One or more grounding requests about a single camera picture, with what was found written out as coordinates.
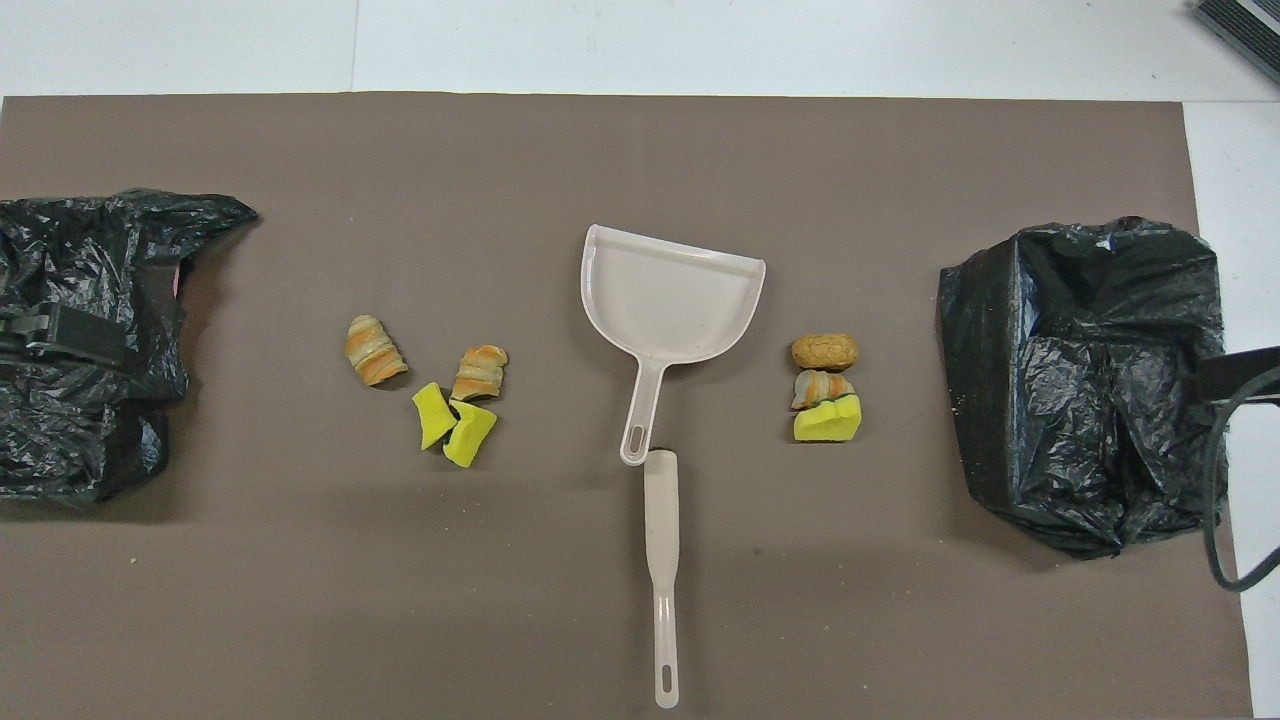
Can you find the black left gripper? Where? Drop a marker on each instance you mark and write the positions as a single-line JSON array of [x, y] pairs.
[[80, 340]]

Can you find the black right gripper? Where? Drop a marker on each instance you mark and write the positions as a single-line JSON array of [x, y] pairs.
[[1240, 372]]

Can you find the striped croissant toy piece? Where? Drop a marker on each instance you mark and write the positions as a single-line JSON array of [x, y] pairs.
[[372, 350], [480, 372], [818, 388]]

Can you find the yellow green sponge piece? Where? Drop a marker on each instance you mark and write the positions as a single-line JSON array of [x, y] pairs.
[[432, 415], [468, 437], [826, 425]]

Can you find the brown round bread toy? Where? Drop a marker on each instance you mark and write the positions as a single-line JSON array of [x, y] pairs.
[[824, 352]]

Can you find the beige plastic dustpan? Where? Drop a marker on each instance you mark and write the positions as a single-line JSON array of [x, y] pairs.
[[670, 300]]

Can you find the beige hand brush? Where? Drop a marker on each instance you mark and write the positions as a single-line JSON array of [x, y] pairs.
[[661, 520]]

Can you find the black bag lined bin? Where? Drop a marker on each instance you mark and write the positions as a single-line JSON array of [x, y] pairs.
[[80, 250], [1080, 400]]

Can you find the grey ribbed object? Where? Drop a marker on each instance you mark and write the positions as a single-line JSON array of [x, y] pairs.
[[1250, 25]]

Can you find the brown table mat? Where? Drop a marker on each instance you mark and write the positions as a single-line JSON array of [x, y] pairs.
[[640, 180]]

